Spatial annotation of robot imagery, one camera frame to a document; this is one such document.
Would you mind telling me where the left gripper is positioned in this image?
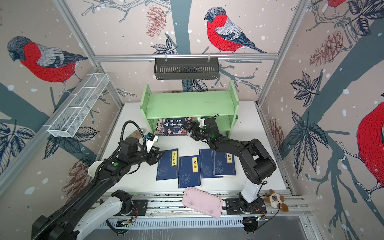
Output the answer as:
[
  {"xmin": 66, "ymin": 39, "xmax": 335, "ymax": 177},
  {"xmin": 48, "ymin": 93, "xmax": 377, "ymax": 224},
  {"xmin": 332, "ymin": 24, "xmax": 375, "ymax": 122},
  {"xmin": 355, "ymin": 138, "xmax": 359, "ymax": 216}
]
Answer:
[{"xmin": 129, "ymin": 145, "xmax": 167, "ymax": 166}]

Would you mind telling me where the colourful illustrated history book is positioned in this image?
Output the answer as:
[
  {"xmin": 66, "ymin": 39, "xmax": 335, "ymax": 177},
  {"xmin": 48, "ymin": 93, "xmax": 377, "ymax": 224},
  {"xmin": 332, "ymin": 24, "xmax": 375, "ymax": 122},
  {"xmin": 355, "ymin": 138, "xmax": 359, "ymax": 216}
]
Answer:
[{"xmin": 154, "ymin": 117, "xmax": 195, "ymax": 136}]

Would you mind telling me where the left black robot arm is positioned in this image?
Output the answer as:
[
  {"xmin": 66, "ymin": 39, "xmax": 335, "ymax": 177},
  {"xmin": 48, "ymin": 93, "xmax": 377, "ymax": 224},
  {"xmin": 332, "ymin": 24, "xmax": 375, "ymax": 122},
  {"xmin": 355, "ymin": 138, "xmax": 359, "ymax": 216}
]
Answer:
[{"xmin": 31, "ymin": 133, "xmax": 165, "ymax": 240}]

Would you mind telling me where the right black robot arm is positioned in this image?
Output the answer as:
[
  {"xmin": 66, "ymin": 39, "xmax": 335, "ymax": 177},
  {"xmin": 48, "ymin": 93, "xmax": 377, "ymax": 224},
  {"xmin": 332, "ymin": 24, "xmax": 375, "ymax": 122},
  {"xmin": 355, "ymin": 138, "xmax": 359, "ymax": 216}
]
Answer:
[{"xmin": 183, "ymin": 118, "xmax": 277, "ymax": 214}]

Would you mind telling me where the blue book left yellow label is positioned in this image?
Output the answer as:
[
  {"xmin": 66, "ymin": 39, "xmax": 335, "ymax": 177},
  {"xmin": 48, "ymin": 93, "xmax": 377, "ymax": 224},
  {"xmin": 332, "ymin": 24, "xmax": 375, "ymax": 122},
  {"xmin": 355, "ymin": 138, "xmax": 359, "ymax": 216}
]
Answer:
[{"xmin": 156, "ymin": 149, "xmax": 179, "ymax": 181}]

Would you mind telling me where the blue book yellow label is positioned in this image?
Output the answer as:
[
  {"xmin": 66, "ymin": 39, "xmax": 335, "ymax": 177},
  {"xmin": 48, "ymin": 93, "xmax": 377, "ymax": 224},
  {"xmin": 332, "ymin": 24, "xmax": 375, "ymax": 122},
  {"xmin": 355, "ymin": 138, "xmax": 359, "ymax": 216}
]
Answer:
[
  {"xmin": 156, "ymin": 149, "xmax": 179, "ymax": 181},
  {"xmin": 178, "ymin": 155, "xmax": 201, "ymax": 189},
  {"xmin": 213, "ymin": 151, "xmax": 236, "ymax": 177}
]

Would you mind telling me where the small brown bottle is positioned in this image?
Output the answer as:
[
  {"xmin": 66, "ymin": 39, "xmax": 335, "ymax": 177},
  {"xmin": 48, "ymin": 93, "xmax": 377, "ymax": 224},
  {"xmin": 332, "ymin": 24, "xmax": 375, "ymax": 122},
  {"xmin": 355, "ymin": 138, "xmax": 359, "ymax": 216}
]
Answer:
[{"xmin": 128, "ymin": 129, "xmax": 144, "ymax": 140}]

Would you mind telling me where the blue book plain cover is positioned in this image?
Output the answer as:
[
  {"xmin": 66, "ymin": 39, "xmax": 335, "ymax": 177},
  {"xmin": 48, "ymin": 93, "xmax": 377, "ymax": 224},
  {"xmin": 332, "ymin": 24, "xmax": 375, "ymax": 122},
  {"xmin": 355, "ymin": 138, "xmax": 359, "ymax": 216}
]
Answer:
[{"xmin": 199, "ymin": 149, "xmax": 221, "ymax": 179}]

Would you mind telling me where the blue book centre yellow label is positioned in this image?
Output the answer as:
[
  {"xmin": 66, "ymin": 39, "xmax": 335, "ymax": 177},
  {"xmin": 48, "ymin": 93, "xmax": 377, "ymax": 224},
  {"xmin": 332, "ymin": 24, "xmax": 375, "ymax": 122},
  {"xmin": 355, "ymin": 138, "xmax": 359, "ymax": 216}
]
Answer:
[{"xmin": 178, "ymin": 155, "xmax": 201, "ymax": 189}]

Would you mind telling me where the green wooden two-tier shelf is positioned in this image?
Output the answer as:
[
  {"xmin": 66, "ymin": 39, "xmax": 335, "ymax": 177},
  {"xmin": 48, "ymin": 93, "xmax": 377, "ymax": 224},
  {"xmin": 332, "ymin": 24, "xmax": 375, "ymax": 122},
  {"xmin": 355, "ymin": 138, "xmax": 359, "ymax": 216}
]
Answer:
[{"xmin": 140, "ymin": 82, "xmax": 240, "ymax": 136}]

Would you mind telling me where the blue book right yellow label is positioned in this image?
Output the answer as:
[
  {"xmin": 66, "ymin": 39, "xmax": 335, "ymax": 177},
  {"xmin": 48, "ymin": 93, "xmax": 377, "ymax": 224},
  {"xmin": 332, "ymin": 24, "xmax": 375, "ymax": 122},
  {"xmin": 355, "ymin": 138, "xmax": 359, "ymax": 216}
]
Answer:
[{"xmin": 213, "ymin": 151, "xmax": 236, "ymax": 177}]

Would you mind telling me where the pink plastic case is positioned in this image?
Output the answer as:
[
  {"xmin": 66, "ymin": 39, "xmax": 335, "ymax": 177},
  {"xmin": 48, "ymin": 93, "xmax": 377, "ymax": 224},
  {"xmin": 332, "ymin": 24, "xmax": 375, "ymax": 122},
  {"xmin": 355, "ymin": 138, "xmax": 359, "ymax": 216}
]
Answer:
[{"xmin": 182, "ymin": 187, "xmax": 223, "ymax": 219}]

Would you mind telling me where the plush toy brown white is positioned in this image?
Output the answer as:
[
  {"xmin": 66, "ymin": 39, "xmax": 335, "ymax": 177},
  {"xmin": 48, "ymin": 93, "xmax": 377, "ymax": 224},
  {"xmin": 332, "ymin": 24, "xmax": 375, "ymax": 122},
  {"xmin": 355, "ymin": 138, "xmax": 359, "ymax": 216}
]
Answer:
[{"xmin": 264, "ymin": 190, "xmax": 289, "ymax": 213}]

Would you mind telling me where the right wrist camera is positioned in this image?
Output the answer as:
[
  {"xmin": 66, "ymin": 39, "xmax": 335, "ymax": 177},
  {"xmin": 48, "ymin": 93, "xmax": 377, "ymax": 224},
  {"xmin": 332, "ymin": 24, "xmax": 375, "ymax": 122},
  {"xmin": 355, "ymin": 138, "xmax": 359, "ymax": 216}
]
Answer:
[{"xmin": 198, "ymin": 117, "xmax": 206, "ymax": 128}]

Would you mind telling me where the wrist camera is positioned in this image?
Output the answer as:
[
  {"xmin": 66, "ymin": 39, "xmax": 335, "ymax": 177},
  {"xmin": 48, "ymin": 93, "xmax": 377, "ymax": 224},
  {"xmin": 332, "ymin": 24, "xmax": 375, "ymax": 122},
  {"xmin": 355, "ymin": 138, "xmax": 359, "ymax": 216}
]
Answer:
[
  {"xmin": 145, "ymin": 133, "xmax": 159, "ymax": 154},
  {"xmin": 198, "ymin": 117, "xmax": 206, "ymax": 128}
]

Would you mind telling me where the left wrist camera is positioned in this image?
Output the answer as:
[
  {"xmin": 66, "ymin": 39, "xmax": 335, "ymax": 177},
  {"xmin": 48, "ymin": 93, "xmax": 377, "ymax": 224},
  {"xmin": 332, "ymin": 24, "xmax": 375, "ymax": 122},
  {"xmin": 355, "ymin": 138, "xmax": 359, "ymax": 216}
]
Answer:
[{"xmin": 145, "ymin": 133, "xmax": 159, "ymax": 154}]

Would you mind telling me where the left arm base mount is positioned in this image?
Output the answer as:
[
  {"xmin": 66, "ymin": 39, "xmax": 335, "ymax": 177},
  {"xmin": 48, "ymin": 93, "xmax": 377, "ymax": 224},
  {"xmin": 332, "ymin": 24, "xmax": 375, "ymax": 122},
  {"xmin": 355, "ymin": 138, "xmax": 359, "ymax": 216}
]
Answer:
[{"xmin": 114, "ymin": 200, "xmax": 148, "ymax": 217}]

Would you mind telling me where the black hanging wire basket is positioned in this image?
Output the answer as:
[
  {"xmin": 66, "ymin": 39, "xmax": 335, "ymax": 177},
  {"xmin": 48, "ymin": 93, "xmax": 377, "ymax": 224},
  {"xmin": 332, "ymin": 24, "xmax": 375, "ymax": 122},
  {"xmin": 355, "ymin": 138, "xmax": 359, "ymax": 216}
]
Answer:
[{"xmin": 154, "ymin": 58, "xmax": 220, "ymax": 80}]

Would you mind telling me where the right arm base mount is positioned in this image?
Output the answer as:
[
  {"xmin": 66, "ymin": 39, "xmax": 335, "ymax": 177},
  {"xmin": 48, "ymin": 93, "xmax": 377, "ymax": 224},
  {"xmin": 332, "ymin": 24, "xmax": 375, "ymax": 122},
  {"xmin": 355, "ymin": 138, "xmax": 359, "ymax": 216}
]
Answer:
[{"xmin": 223, "ymin": 198, "xmax": 267, "ymax": 215}]

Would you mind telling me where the white mesh wall tray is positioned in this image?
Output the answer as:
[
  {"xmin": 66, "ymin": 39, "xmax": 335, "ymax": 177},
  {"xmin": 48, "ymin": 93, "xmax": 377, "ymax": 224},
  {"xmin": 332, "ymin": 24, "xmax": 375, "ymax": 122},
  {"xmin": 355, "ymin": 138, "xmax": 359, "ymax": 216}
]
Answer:
[{"xmin": 48, "ymin": 73, "xmax": 110, "ymax": 138}]

